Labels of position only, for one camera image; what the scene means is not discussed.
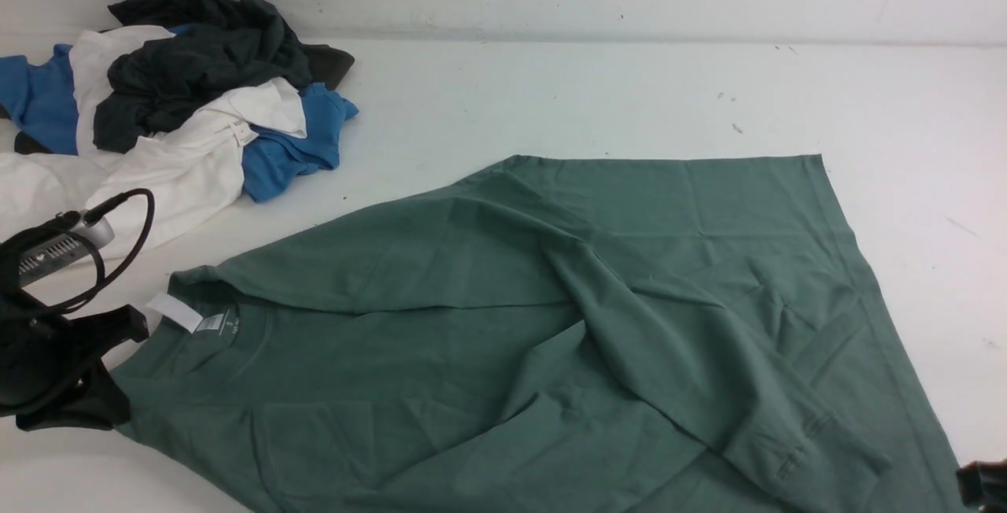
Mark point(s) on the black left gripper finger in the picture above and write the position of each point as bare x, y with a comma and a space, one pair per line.
93, 336
94, 402

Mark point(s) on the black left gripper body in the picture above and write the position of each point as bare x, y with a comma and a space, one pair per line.
42, 354

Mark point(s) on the white shirt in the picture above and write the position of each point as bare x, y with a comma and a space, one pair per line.
193, 171

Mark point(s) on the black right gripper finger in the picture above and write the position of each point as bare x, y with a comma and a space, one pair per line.
982, 486

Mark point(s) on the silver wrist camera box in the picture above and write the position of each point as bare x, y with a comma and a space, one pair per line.
60, 242

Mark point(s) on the green long-sleeve top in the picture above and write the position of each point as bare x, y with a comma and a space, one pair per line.
552, 336

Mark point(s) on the dark grey shirt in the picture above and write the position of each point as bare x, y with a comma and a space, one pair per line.
164, 61

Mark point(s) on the blue shirt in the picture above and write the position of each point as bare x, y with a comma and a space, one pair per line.
291, 147

